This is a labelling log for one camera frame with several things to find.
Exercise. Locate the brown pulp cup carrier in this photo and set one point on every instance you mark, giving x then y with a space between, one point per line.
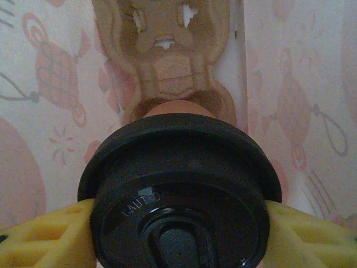
173 69

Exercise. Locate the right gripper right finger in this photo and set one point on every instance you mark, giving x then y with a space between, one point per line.
309 240

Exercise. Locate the black coffee cup lid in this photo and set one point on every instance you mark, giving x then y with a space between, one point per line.
178 173

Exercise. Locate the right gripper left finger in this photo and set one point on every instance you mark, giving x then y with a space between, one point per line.
42 237

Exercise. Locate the brown paper coffee cup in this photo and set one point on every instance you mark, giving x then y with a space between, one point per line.
178 109

